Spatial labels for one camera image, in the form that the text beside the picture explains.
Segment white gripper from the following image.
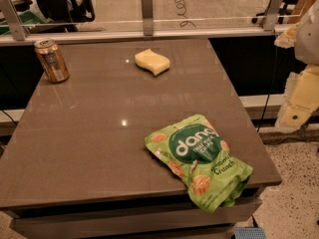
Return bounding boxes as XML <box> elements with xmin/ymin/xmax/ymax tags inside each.
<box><xmin>275</xmin><ymin>65</ymin><xmax>319</xmax><ymax>131</ymax></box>

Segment yellow sponge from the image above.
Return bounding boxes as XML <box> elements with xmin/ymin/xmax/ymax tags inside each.
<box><xmin>135</xmin><ymin>49</ymin><xmax>170</xmax><ymax>77</ymax></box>

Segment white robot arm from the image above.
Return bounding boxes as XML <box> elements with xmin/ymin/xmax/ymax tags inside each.
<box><xmin>275</xmin><ymin>0</ymin><xmax>319</xmax><ymax>133</ymax></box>

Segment green rice chip bag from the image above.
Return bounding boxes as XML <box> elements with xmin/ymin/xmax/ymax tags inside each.
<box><xmin>145</xmin><ymin>115</ymin><xmax>253</xmax><ymax>214</ymax></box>

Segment blue perforated pad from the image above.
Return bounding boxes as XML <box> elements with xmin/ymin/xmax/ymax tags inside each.
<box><xmin>234</xmin><ymin>227</ymin><xmax>266</xmax><ymax>239</ymax></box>

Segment orange soda can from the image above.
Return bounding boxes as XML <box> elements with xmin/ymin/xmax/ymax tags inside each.
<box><xmin>34</xmin><ymin>39</ymin><xmax>69</xmax><ymax>83</ymax></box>

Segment black office chair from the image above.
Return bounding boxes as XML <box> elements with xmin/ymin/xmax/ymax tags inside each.
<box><xmin>36</xmin><ymin>0</ymin><xmax>95</xmax><ymax>32</ymax></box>

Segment green bin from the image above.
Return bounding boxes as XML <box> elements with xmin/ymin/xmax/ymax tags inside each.
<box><xmin>0</xmin><ymin>10</ymin><xmax>47</xmax><ymax>35</ymax></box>

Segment black hanging cable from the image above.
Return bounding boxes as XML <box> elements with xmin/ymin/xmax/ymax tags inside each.
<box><xmin>256</xmin><ymin>93</ymin><xmax>271</xmax><ymax>133</ymax></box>

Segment right metal bracket post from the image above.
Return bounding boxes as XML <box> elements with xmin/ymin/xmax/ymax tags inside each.
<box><xmin>261</xmin><ymin>0</ymin><xmax>283</xmax><ymax>31</ymax></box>

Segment metal bracket post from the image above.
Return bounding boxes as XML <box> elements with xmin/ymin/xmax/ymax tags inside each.
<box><xmin>141</xmin><ymin>0</ymin><xmax>154</xmax><ymax>36</ymax></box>
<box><xmin>261</xmin><ymin>0</ymin><xmax>283</xmax><ymax>31</ymax></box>
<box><xmin>0</xmin><ymin>0</ymin><xmax>28</xmax><ymax>41</ymax></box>

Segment coiled black cable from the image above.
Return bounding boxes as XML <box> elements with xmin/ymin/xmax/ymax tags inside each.
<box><xmin>166</xmin><ymin>0</ymin><xmax>197</xmax><ymax>29</ymax></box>

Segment middle metal bracket post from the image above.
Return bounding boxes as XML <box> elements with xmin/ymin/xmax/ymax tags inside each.
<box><xmin>141</xmin><ymin>0</ymin><xmax>154</xmax><ymax>36</ymax></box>

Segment left metal bracket post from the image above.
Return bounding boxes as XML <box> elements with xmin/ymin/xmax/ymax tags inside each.
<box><xmin>0</xmin><ymin>0</ymin><xmax>28</xmax><ymax>41</ymax></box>

